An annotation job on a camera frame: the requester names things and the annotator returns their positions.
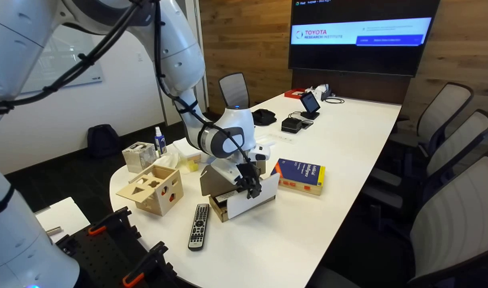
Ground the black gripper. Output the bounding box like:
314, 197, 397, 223
235, 164, 261, 199

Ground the cardboard box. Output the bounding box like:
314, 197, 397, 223
199, 162, 282, 225

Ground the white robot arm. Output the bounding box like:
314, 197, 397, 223
0, 0, 261, 199

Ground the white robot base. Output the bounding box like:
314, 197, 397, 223
0, 173, 80, 288

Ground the wooden shape sorter box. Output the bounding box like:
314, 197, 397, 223
119, 165, 184, 217

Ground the red small box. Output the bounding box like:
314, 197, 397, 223
285, 90, 304, 100

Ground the blue and yellow book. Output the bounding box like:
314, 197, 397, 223
272, 159, 327, 196

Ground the clear plastic container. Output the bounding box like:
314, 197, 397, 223
173, 138, 205, 172

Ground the grey remote control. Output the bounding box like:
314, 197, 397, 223
187, 204, 210, 252

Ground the black square device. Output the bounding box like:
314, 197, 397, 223
282, 119, 303, 133

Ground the grey chair at table end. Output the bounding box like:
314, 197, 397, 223
219, 73, 250, 109

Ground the blue spray bottle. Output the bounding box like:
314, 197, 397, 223
154, 127, 167, 157

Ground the small tablet on stand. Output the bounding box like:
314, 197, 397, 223
301, 93, 320, 121

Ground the small grey wooden cube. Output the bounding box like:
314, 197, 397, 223
122, 141, 157, 173

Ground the black clamp with orange tip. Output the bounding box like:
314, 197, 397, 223
88, 207, 131, 237

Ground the black backpack on floor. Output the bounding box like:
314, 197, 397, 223
87, 124, 120, 159

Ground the grey mesh chair middle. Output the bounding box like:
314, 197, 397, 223
362, 109, 488, 213

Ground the grey mesh chair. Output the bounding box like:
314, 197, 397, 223
307, 154, 488, 288
391, 82, 474, 156
362, 109, 488, 213

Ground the grey mesh chair far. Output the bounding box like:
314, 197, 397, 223
391, 82, 474, 156

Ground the grey mesh chair near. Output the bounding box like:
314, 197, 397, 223
307, 154, 488, 288

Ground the white device with cable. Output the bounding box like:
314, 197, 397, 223
312, 84, 344, 105

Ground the wall mounted tv screen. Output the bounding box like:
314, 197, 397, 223
288, 0, 440, 77

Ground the wall whiteboard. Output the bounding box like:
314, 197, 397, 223
18, 23, 104, 97

